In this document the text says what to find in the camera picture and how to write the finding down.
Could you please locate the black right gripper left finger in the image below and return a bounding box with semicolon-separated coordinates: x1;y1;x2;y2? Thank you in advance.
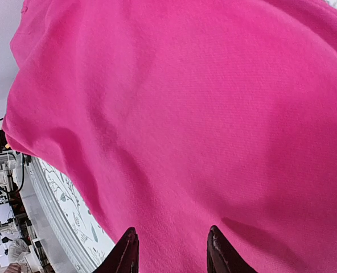
93;227;139;273

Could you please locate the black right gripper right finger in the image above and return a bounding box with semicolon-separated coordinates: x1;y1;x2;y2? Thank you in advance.
207;225;257;273

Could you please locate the aluminium front rail base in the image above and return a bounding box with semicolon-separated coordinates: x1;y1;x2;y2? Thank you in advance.
20;158;96;272

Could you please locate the pink garment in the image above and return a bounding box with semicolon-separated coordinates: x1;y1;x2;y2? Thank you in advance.
1;0;337;273

